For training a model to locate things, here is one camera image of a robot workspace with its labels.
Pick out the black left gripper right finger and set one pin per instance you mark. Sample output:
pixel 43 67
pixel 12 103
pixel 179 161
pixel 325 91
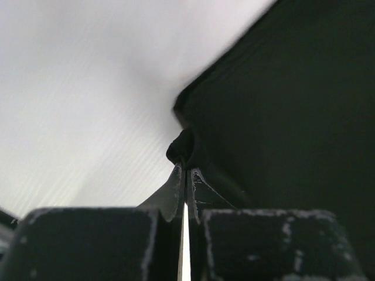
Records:
pixel 203 201

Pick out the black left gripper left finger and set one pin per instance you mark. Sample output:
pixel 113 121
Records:
pixel 169 199

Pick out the black t-shirt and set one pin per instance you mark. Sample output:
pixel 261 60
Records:
pixel 285 119

